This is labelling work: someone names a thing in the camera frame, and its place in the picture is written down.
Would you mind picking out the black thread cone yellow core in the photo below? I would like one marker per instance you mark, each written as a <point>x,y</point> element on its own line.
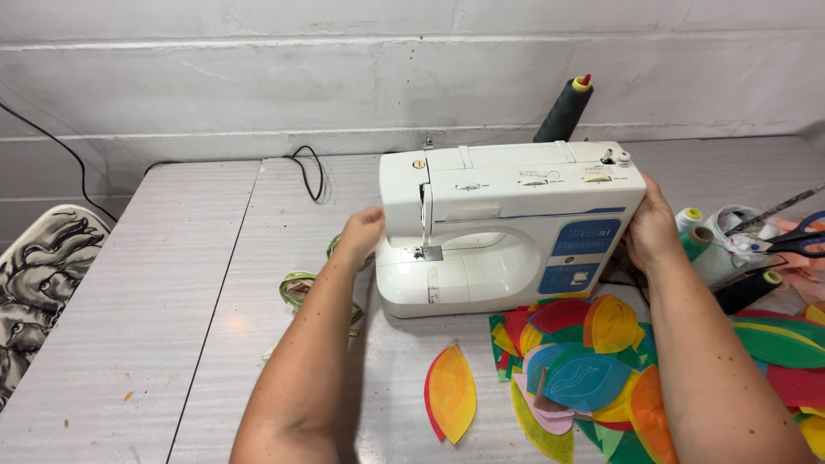
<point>747,291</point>

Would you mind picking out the green patterned fabric strip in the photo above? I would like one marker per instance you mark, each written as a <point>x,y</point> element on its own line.
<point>298,289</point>

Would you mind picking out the person's left hand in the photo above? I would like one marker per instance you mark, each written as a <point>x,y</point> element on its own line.
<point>358,238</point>

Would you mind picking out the yellow red fabric leaf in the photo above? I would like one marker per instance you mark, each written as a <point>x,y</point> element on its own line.
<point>452,393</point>

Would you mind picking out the large white thread cone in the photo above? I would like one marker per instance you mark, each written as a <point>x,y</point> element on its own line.
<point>715,264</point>

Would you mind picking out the person's left fingers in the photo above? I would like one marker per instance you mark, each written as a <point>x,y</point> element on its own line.
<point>374,224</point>

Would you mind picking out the white plastic bag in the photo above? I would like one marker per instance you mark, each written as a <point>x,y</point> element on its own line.
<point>731,222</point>

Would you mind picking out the pink fabric scraps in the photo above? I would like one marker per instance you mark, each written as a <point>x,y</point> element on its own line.
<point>805,274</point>

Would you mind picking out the white sewing machine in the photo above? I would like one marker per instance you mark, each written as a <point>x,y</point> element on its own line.
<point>496,193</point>

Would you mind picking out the pile of colourful fabric leaves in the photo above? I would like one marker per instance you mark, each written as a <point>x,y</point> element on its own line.
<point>580,374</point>

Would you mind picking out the heap of green red leaves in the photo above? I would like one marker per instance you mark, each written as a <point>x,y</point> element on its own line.
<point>783,361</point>

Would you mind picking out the person's right hand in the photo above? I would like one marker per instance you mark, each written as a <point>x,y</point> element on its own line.
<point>654,235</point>

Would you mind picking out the black thread cone red tip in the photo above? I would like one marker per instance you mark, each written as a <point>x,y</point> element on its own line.
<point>564,113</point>

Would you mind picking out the white thread spool yellow core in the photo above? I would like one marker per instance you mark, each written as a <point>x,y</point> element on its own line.
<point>688,220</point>

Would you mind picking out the teal thread spool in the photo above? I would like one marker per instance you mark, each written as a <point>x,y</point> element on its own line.
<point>696,242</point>

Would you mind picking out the grey patterned fabric chair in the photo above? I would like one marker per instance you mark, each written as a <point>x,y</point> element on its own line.
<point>42,283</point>

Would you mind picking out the clear plastic ruler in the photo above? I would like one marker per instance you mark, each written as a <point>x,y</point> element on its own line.
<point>777,209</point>

